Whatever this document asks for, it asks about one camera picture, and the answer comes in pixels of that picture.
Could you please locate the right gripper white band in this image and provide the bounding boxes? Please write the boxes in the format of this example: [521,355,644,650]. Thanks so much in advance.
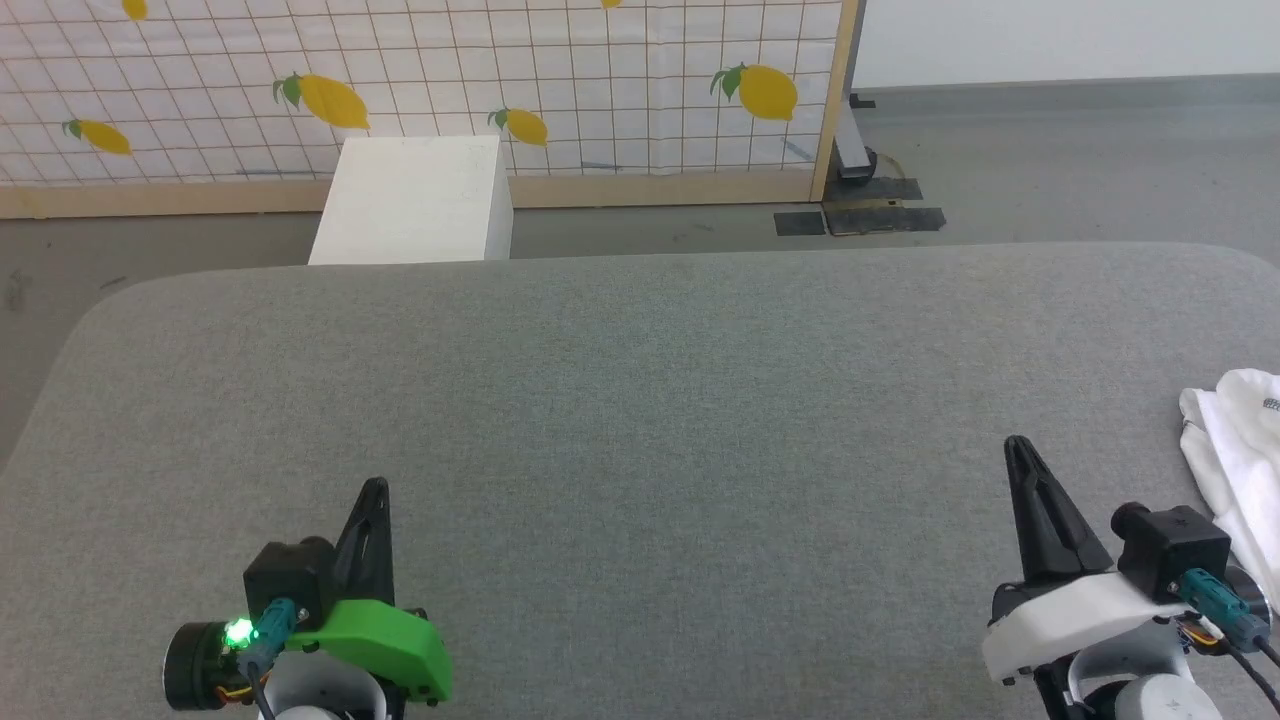
[980,435,1193,687]

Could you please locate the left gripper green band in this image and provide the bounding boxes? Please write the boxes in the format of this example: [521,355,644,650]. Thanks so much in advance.
[285,477,454,702]

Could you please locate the white t-shirt with grey trim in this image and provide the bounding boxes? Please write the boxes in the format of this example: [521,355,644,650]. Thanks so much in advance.
[1178,368,1280,613]

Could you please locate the long black floor mat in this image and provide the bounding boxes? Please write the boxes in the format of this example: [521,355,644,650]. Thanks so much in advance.
[825,206,947,237]

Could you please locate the white rectangular box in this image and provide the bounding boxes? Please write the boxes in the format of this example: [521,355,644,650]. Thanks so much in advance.
[307,135,515,266]

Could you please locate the grey fabric table cover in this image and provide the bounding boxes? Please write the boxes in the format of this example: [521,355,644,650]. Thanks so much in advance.
[0,243,1280,720]

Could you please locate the thin black floor mat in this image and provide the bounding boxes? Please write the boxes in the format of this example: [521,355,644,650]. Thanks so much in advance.
[838,177,924,202]

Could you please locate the metal partition foot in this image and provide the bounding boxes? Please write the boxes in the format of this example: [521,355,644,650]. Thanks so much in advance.
[835,92,880,184]

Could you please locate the lemon print wood-framed partition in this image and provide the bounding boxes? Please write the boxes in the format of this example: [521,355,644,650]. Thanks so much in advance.
[0,0,864,219]

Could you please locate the left arm teal-plug black cable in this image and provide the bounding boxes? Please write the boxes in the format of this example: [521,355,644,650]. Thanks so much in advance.
[239,598,303,720]

